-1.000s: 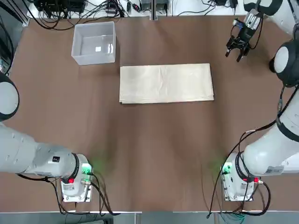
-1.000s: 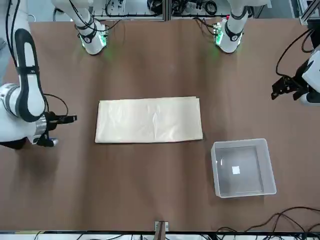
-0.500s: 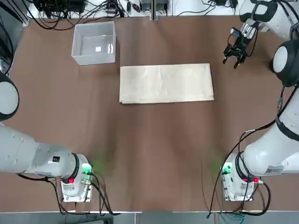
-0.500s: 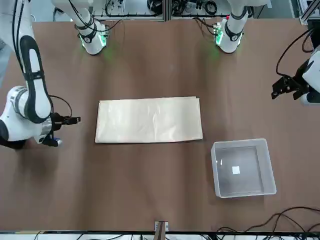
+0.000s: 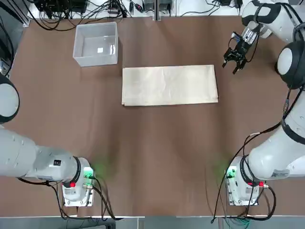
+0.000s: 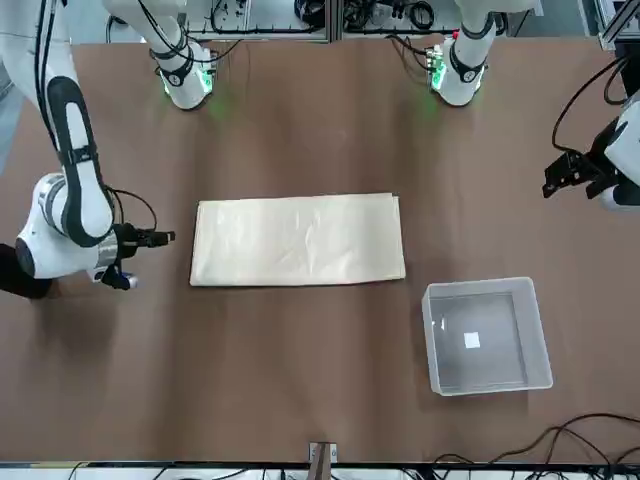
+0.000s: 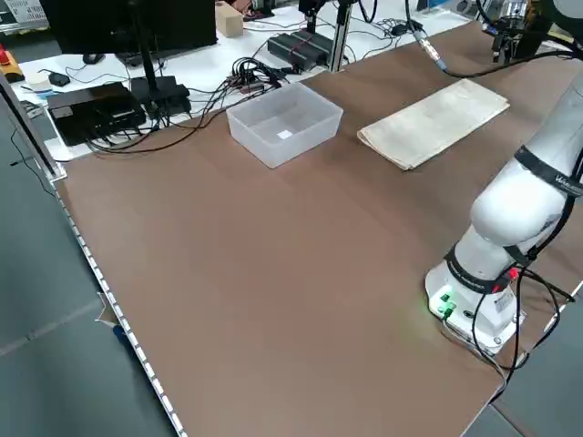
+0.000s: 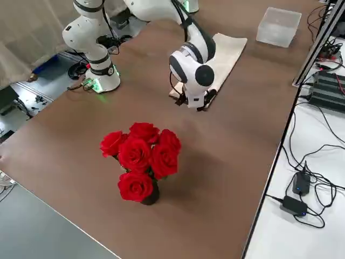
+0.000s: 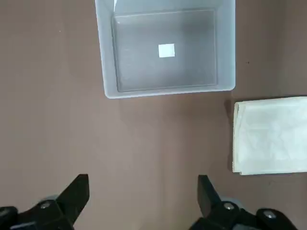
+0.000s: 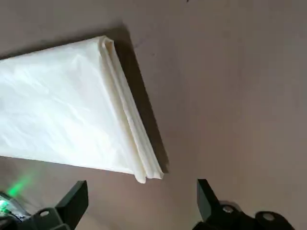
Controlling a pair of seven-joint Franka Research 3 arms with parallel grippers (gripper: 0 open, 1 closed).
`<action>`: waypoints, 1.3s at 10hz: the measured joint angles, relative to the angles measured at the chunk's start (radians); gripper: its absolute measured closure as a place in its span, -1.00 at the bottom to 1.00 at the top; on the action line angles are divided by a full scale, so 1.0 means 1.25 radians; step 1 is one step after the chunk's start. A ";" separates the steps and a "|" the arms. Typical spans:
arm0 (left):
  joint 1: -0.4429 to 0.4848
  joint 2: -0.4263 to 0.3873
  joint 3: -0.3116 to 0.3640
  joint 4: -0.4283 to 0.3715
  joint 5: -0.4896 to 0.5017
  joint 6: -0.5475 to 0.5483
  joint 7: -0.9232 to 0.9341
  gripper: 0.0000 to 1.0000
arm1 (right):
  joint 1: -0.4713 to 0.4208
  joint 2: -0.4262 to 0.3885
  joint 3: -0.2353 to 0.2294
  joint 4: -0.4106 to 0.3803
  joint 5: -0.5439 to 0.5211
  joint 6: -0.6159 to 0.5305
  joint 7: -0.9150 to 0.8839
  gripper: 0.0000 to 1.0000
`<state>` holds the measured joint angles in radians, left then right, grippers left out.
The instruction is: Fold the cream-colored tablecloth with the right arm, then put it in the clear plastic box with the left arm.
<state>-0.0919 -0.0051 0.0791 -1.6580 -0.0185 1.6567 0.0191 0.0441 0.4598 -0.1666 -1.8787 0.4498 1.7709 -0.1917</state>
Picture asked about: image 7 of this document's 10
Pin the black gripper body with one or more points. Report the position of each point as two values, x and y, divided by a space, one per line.
506 31

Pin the cream-colored tablecloth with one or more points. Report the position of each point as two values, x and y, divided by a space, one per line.
432 123

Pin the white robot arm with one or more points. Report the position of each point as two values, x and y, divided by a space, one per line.
514 205
512 11

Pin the black power supply box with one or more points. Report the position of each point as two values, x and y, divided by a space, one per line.
291 52
319 41

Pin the clear plastic box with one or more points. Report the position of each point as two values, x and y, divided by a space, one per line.
250 141

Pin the black electronics box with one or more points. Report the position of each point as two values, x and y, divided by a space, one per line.
91 109

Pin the white square label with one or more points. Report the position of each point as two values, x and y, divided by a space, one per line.
285 134

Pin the light wooden block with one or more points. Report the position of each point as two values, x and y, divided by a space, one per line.
230 23

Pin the black monitor stand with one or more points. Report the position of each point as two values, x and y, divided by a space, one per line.
148 68

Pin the black computer monitor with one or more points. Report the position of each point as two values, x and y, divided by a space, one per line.
91 23

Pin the small black device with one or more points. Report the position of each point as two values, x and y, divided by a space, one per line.
59 80

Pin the white tape roll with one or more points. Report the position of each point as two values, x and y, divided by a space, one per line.
38 83

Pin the red emergency stop button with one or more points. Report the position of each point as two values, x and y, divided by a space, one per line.
7 57

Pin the aluminium frame post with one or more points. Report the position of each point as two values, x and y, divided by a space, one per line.
340 36

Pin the aluminium frame rail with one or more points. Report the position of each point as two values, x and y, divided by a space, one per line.
27 132

